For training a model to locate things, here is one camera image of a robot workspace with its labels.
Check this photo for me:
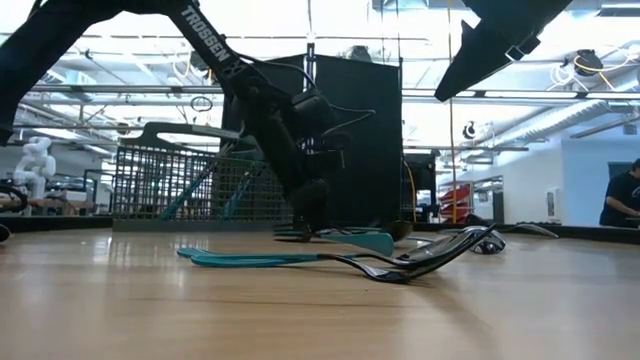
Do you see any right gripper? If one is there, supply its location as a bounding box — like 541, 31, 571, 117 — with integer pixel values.
433, 0, 574, 104

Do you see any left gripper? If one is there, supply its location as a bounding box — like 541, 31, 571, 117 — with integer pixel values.
234, 74, 351, 234

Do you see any knife with teal handle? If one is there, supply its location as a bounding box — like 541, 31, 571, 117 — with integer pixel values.
158, 159, 221, 222
222, 164, 261, 221

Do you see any fork with teal handle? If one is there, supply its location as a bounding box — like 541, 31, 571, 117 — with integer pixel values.
177, 224, 496, 285

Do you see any black folding screen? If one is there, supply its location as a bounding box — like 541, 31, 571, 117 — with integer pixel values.
219, 53, 404, 230

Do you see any black equipment cabinet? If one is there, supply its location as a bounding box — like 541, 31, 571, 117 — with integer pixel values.
403, 153, 437, 225

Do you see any red shelf rack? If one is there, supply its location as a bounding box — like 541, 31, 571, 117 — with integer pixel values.
438, 183, 475, 226

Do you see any grey plastic cutlery basket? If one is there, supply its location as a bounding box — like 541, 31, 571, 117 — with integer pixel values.
112, 122, 296, 234

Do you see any person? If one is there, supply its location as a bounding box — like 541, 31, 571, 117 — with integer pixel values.
598, 157, 640, 230

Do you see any white robot figure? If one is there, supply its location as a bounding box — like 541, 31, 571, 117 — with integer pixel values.
13, 137, 58, 202

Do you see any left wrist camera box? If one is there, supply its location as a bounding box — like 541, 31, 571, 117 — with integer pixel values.
291, 88, 342, 137

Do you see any short yellow cable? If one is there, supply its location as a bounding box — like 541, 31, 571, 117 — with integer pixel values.
404, 160, 419, 224

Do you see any white wall box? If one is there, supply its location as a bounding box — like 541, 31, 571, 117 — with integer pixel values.
545, 188, 563, 222

